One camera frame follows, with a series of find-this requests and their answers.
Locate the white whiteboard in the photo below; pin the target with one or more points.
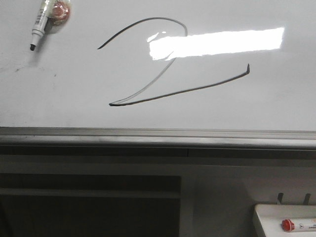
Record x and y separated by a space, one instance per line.
195 73

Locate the black whiteboard marker with magnet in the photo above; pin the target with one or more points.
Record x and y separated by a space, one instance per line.
52 13

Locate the red capped whiteboard marker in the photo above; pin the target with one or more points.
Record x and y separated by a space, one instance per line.
299 225

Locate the white plastic marker tray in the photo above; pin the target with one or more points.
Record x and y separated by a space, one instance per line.
267 218

